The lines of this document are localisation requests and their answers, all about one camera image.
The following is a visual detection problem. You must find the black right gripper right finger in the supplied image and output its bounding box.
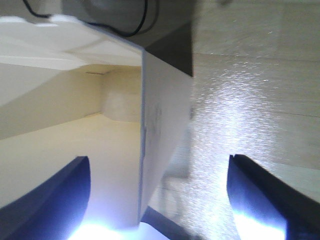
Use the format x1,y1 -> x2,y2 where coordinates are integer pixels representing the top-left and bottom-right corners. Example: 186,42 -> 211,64
226,154 -> 320,240

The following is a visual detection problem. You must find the white plastic trash bin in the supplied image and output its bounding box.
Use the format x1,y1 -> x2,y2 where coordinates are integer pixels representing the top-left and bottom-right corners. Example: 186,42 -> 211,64
0,15 -> 192,229

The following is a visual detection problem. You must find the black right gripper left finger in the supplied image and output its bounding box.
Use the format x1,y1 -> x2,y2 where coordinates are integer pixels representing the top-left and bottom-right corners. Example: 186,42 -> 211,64
0,156 -> 90,240

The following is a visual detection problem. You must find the black floor power cord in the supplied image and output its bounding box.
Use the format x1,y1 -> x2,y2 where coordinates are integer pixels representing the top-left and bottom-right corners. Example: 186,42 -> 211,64
22,0 -> 161,38

